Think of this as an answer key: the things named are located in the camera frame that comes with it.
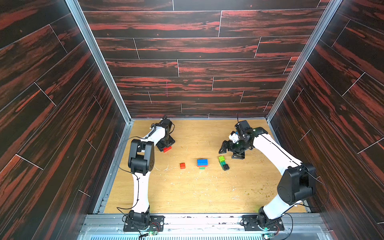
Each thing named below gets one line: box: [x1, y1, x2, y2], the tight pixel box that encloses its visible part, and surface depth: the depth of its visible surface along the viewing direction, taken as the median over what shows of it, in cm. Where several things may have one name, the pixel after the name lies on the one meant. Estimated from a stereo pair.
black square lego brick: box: [220, 161, 230, 171], surface depth 92 cm
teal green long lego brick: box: [219, 158, 227, 167], surface depth 95 cm
